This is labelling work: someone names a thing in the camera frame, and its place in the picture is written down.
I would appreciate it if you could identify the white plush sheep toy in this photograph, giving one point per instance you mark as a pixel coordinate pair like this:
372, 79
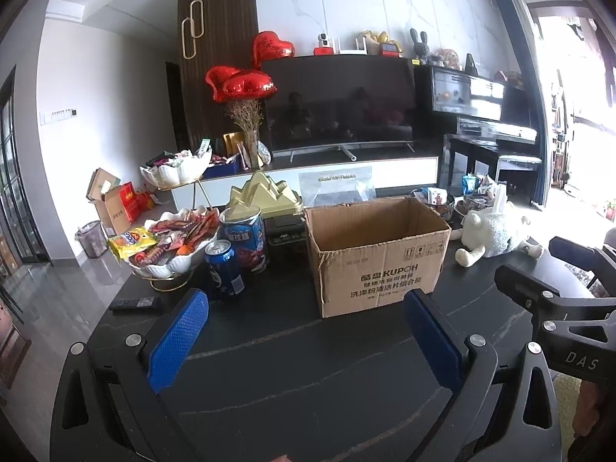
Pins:
486, 234

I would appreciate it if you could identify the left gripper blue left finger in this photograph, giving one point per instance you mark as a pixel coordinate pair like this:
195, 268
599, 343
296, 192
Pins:
169, 343

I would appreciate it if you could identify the yellow mountain shaped box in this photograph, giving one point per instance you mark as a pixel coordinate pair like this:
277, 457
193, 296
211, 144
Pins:
273, 198

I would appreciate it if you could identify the yellow chip packet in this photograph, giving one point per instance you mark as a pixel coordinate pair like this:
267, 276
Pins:
131, 242

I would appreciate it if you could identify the blue Pepsi can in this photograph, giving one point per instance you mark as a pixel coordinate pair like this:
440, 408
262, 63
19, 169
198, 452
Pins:
224, 269

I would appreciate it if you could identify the blue M&M snack cup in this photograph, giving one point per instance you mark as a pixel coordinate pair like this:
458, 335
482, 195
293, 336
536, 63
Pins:
243, 226

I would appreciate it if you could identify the black upright piano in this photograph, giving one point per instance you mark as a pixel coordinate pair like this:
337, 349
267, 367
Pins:
455, 103

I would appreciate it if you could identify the right human hand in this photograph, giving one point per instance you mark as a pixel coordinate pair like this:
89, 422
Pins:
594, 423

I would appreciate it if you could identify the black remote control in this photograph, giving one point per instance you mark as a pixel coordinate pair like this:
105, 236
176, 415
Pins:
141, 304

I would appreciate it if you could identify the dried flower vase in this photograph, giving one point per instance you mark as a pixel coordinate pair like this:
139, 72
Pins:
247, 115

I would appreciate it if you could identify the patterned snack bowl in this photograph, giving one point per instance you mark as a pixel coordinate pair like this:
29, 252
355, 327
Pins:
437, 199

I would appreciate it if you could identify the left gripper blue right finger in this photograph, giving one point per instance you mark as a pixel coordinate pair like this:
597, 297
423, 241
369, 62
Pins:
439, 343

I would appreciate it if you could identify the grey waste bin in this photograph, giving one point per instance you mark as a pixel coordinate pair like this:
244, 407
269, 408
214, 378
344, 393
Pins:
93, 239

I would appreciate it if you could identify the grey rabbit plush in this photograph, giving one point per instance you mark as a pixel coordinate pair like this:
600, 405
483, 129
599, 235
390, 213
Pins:
419, 45

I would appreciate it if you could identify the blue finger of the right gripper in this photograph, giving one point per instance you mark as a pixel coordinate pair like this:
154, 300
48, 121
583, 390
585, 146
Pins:
523, 289
572, 253

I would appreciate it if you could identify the white shell snack tray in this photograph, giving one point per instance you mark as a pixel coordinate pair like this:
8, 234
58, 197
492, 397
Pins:
177, 248

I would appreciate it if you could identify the brown cardboard box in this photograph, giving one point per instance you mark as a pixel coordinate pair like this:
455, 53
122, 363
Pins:
370, 254

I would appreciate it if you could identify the upper white shell tray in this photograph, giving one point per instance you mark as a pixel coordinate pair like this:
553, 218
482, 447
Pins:
182, 170

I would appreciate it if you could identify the white security camera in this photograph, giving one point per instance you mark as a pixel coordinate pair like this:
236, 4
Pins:
324, 41

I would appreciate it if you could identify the black flat television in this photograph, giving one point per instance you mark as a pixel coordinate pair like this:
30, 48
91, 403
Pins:
338, 99

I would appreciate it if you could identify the red heart balloon upper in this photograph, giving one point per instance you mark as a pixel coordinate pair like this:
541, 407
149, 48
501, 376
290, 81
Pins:
267, 45

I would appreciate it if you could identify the clear plastic bag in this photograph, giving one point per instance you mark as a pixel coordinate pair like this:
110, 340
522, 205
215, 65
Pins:
331, 187

